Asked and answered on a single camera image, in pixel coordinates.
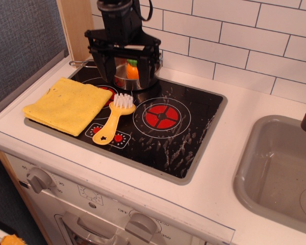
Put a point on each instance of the silver metal pot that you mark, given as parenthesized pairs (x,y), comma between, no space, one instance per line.
(121,80)

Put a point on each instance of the grey sink basin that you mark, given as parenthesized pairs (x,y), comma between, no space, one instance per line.
(271,177)

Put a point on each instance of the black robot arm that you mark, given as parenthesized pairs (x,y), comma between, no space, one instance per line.
(122,5)

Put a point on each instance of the yellow dish brush white bristles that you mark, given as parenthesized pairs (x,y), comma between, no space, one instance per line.
(123,104)

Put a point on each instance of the black toy stove top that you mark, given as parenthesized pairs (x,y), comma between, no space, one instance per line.
(165,136)

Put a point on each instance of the grey oven knob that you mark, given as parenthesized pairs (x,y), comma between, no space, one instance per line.
(142,227)
(38,179)

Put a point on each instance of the grey left oven knob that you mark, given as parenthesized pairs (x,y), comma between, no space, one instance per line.
(38,179)

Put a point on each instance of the orange toy carrot green top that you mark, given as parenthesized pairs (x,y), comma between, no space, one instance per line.
(131,69)

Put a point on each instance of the grey right oven knob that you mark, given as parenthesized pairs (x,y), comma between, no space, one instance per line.
(142,227)

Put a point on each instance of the orange fuzzy object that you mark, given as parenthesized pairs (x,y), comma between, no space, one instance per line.
(12,240)

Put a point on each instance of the wooden side post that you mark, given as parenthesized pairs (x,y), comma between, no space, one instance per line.
(76,18)

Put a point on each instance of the white toy oven front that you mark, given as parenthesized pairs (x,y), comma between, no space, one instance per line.
(71,213)

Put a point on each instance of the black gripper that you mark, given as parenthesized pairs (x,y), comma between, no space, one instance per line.
(123,37)

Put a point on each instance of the yellow folded cloth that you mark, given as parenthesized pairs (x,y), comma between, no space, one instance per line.
(68,106)

